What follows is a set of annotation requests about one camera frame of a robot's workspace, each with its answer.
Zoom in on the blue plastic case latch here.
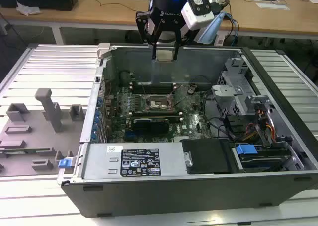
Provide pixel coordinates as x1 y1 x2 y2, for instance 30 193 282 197
58 158 72 170

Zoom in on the wooden desk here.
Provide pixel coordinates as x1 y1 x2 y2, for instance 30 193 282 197
0 0 318 45

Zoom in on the crumpled white paper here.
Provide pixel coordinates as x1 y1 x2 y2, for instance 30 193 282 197
15 1 41 16

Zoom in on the silver square CPU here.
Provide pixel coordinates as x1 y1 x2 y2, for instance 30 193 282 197
157 50 174 62

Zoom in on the blue cable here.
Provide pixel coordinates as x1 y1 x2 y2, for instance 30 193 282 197
223 12 240 42

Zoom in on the green RAM stick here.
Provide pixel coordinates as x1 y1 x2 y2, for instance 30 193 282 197
0 148 52 155

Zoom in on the hard disk in blue carrier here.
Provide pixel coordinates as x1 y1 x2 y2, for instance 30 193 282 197
233 143 293 171

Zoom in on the orange yellow wire bundle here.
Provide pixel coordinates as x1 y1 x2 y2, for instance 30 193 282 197
244 109 276 141

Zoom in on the green motherboard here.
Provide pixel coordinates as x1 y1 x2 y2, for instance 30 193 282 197
103 83 217 144

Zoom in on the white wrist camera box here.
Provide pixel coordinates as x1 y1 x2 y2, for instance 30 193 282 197
180 0 215 31

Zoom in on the black internal cable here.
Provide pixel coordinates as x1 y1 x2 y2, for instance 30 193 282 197
202 91 237 140

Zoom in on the thin black desk cable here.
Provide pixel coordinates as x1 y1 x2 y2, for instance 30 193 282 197
77 0 152 13

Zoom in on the silver metal drive cage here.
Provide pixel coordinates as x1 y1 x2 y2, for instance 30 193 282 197
212 58 256 115

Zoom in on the grey parts rack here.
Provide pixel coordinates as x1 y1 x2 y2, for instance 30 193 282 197
0 88 87 178

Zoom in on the black label sticker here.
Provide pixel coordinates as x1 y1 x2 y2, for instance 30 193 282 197
121 148 162 176

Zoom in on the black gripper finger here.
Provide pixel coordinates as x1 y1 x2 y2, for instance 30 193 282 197
135 11 166 60
173 24 190 61

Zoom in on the black robot camera cable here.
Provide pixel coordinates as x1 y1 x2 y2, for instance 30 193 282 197
212 0 230 14

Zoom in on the black open PC case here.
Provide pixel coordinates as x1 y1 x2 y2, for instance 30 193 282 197
57 42 318 218

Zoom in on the black expansion card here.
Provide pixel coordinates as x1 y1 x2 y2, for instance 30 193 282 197
133 118 171 135

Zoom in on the silver power supply unit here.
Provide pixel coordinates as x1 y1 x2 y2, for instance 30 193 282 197
80 143 188 179

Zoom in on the grey case release latch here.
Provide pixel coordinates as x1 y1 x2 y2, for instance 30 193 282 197
97 43 112 60

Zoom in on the black CPU socket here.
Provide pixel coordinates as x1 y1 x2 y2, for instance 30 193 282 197
145 94 172 112

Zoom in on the black plastic fan shroud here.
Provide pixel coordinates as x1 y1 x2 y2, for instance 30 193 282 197
180 138 236 175

